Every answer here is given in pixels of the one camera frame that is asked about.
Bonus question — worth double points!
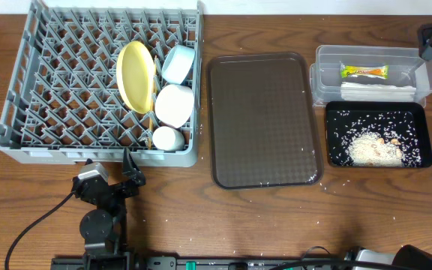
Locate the pale green cup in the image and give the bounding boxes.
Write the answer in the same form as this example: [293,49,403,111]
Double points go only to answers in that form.
[152,126,185,152]

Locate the green orange snack wrapper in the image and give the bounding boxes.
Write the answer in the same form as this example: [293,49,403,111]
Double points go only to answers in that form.
[340,64,389,80]

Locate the white round bowl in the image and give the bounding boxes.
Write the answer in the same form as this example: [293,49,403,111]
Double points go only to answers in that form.
[154,84,195,128]

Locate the white paper napkin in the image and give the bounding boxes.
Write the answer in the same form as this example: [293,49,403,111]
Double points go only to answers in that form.
[340,82,416,102]

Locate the leftover rice food waste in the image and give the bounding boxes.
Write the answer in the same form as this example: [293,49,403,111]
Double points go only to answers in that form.
[327,110,422,167]

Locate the yellow round plate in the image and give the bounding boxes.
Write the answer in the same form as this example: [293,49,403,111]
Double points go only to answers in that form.
[116,41,154,114]

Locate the light blue bowl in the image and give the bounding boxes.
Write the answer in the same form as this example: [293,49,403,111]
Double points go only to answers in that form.
[162,45,196,85]

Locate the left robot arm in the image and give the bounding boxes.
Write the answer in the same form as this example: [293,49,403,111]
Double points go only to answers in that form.
[71,149,146,269]

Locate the clear plastic waste bin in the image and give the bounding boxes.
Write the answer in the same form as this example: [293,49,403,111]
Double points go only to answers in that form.
[310,45,432,107]

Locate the black waste tray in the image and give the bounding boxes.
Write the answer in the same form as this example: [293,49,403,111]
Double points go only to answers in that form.
[325,101,432,168]

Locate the grey plastic dish rack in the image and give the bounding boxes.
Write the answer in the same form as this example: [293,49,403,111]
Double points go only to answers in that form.
[0,1,203,167]

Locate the dark brown serving tray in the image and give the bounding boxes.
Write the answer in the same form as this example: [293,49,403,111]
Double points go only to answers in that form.
[207,52,324,190]

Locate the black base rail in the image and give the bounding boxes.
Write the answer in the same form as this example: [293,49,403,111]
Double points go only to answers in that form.
[49,256,351,270]

